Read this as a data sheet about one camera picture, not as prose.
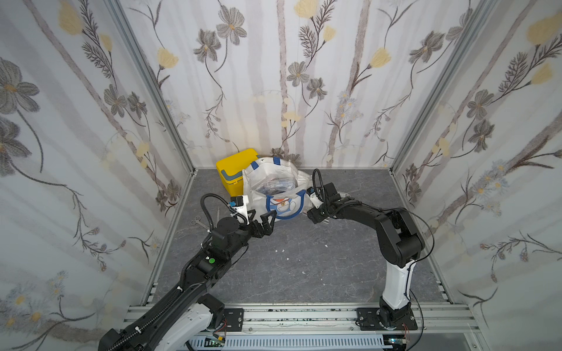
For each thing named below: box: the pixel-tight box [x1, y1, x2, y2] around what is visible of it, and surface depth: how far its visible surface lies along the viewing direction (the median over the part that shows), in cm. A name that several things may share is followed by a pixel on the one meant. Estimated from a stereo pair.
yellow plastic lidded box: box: [215, 147, 260, 197], surface depth 102 cm
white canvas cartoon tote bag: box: [242, 157, 313, 220], surface depth 99 cm
